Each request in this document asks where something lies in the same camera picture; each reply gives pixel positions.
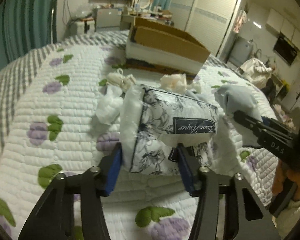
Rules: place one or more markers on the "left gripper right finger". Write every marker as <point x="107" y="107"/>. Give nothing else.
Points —
<point x="245" y="215"/>

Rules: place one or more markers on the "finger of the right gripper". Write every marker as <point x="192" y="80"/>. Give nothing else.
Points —
<point x="248" y="122"/>
<point x="276" y="126"/>

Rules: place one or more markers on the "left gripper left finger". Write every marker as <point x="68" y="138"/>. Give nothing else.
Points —
<point x="53" y="215"/>

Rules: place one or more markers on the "light grey cloth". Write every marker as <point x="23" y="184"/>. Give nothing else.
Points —
<point x="234" y="98"/>

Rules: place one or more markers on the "cream cloth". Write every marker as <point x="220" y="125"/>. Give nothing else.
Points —
<point x="175" y="83"/>

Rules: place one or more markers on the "floral tissue paper pack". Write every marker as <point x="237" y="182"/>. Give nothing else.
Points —
<point x="154" y="121"/>

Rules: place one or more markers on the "right hand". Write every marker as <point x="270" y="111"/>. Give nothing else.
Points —
<point x="281" y="175"/>

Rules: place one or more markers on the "white bag of laundry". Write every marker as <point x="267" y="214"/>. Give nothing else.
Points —
<point x="256" y="72"/>

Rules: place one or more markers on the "white washing machine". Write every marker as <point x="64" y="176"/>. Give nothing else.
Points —
<point x="240" y="52"/>

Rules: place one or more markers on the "white floral quilt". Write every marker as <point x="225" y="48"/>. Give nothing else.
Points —
<point x="48" y="126"/>

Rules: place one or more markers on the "white sliding wardrobe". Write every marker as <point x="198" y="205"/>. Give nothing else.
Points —
<point x="209" y="21"/>

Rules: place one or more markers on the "cardboard box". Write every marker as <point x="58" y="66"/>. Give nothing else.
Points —
<point x="164" y="49"/>

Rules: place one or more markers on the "beige small socks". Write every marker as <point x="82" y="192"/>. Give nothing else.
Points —
<point x="118" y="79"/>

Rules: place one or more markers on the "white dressing table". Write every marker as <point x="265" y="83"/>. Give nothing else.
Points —
<point x="128" y="20"/>

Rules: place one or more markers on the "small silver fridge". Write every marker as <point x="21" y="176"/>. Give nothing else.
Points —
<point x="106" y="18"/>

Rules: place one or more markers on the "white drawer cabinet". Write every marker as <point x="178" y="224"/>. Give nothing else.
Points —
<point x="83" y="26"/>

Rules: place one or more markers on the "teal left curtain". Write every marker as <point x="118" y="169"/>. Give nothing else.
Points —
<point x="25" y="25"/>

